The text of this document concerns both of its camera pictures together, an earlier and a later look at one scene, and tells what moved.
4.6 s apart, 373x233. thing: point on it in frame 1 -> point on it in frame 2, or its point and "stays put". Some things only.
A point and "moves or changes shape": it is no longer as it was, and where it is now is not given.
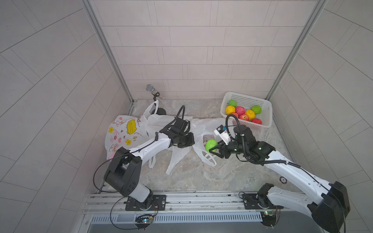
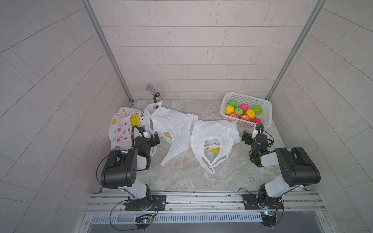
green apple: x=232 y=102 stays put
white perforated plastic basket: x=250 y=110 stays put
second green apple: x=257 y=108 stays put
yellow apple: x=229 y=109 stays put
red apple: x=234 y=113 stays put
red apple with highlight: x=244 y=117 stays put
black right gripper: x=223 y=148 -> x=249 y=137
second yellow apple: x=250 y=114 stays put
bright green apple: x=210 y=143 -> x=239 y=111
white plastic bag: x=203 y=130 moves or changes shape
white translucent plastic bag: x=155 y=123 moves or changes shape
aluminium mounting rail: x=184 y=203 stays put
